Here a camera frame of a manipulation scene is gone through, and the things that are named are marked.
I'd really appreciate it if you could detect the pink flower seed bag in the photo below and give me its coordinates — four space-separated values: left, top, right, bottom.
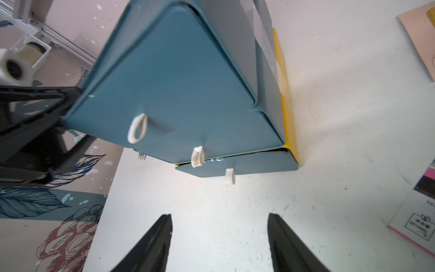
389 163 435 255

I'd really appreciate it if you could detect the white drawer handle clip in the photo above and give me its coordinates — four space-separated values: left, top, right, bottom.
127 113 148 145

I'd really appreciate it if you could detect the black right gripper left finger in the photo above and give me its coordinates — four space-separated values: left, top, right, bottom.
112 214 173 272

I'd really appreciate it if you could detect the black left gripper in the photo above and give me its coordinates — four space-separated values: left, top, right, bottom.
1 86 96 185

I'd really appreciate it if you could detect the white drawer handle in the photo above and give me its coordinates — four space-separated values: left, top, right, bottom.
191 146 205 168
225 168 235 186

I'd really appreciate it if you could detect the white middle drawer handle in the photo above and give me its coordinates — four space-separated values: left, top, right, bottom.
191 146 205 168

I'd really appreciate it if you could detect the teal bottom drawer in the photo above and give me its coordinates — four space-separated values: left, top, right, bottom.
176 148 299 178

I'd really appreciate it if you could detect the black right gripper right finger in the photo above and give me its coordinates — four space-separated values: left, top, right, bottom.
267 213 328 272

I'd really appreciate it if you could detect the teal drawer cabinet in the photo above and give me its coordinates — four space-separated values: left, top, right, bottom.
65 1 285 164

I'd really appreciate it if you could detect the orange striped seed bag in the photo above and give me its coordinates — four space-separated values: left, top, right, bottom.
398 1 435 82

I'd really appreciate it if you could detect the white bottom drawer handle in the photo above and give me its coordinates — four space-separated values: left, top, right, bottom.
225 168 235 186

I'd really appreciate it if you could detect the yellow pad under cabinet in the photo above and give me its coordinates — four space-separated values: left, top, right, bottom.
273 28 300 164

